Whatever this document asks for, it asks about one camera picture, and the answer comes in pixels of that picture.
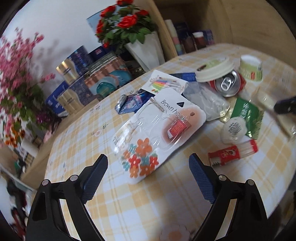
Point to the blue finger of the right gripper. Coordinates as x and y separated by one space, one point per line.
286 106

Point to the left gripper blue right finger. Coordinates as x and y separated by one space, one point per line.
206 178

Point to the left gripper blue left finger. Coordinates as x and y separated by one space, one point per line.
91 177

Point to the red toothpick packet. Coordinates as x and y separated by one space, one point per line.
235 152

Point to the green tea sachet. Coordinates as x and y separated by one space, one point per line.
252 115

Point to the green white paper cup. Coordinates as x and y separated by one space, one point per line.
250 68

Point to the brown hook blister pack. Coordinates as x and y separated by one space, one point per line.
162 125

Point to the red soda can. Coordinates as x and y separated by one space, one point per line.
229 85

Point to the clear plastic blister tray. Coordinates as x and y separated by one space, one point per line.
210 101

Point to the white green noodle cup lid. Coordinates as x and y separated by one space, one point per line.
214 69

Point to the blue luckin coffee box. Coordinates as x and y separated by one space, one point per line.
189 77

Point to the colour pens card pack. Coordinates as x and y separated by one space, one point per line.
159 80

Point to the orange plaid tablecloth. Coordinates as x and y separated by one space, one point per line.
148 184

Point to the low wooden cabinet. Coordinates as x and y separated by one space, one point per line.
36 172

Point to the crumpled blue foil wrapper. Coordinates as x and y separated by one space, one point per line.
133 102

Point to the blue white tissue box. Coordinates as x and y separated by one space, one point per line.
53 103

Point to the gold blue gift box lower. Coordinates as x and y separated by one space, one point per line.
76 96

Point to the gold blue gift box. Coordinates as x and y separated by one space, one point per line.
75 65
76 96

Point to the wooden shelf unit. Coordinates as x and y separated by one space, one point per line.
253 24

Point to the pink blossom artificial tree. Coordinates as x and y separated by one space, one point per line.
22 98

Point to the small blue purple box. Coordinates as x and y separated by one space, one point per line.
208 36

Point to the teal copper gift box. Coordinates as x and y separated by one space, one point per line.
107 75

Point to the red cup white rim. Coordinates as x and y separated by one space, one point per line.
199 40

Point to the gold blue gift box upper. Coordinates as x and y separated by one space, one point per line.
75 65

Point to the brown glass tumbler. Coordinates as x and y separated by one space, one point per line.
188 44

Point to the dark blue illustrated box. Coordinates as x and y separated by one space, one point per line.
182 30

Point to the stack of pastel cups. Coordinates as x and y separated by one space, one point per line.
174 36

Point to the red rose potted plant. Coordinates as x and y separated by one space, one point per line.
126 25

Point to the light blue carton box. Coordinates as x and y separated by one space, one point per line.
93 20

